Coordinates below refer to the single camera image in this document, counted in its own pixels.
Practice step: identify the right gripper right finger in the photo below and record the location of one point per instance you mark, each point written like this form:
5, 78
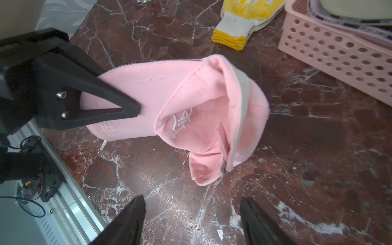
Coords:
259, 228

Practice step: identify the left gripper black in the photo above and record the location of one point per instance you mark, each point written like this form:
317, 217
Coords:
44, 76

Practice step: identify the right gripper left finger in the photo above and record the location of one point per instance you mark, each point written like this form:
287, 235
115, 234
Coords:
126, 228

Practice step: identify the pink baseball cap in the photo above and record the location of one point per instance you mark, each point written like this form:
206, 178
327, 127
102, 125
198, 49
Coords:
205, 106

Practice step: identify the beige baseball cap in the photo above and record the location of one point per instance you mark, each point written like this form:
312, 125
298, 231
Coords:
372, 19

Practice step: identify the yellow white work glove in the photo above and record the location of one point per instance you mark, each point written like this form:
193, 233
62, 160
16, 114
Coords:
241, 18

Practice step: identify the pink plastic basket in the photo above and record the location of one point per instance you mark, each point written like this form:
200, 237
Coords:
353, 60

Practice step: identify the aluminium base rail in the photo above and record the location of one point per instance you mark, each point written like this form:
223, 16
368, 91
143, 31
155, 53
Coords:
71, 218

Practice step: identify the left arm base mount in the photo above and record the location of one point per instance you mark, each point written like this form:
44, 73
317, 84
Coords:
31, 164

